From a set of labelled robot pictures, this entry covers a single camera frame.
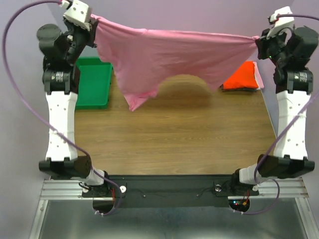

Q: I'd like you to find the green plastic tray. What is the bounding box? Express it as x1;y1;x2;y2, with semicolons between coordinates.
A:
75;57;113;110

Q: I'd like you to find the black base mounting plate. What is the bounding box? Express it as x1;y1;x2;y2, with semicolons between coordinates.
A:
49;175;260;209

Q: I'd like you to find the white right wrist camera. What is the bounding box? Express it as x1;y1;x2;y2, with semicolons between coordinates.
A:
266;6;295;39

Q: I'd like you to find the folded orange t shirt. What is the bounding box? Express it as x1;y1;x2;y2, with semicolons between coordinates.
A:
222;61;259;90

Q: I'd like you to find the folded light pink t shirt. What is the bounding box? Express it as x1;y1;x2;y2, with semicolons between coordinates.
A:
253;62;264;90

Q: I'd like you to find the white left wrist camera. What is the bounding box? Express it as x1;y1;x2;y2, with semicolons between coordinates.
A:
60;0;92;31

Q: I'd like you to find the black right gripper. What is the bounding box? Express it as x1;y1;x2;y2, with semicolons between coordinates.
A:
259;25;291;67

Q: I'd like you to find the aluminium frame rail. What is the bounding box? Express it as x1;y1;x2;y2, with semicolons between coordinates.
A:
40;178;309;200

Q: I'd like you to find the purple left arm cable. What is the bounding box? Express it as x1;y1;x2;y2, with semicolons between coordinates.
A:
1;0;124;217

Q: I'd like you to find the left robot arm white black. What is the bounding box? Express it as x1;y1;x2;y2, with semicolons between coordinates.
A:
36;20;111;198

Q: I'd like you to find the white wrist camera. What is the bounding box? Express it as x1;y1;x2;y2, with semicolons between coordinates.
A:
266;6;295;39
60;0;92;31

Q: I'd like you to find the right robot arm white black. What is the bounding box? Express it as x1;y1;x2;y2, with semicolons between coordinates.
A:
229;26;319;195

